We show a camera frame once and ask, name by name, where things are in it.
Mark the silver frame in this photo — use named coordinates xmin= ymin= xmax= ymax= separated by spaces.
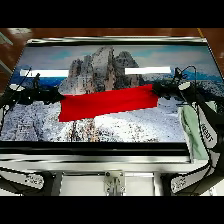
xmin=0 ymin=35 xmax=224 ymax=197

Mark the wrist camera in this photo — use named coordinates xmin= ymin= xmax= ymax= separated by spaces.
xmin=32 ymin=72 xmax=42 ymax=90
xmin=172 ymin=66 xmax=185 ymax=83

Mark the black cable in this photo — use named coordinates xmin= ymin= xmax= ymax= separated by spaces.
xmin=179 ymin=64 xmax=201 ymax=111
xmin=8 ymin=66 xmax=33 ymax=99

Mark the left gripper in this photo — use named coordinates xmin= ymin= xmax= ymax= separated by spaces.
xmin=42 ymin=87 xmax=67 ymax=104

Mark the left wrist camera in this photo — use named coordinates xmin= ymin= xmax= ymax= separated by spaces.
xmin=32 ymin=72 xmax=42 ymax=90

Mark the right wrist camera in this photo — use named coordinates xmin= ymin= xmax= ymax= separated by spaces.
xmin=172 ymin=66 xmax=185 ymax=83

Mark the red garment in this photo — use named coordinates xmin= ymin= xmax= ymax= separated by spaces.
xmin=57 ymin=83 xmax=160 ymax=123

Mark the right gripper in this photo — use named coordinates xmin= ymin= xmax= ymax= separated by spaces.
xmin=151 ymin=82 xmax=172 ymax=100

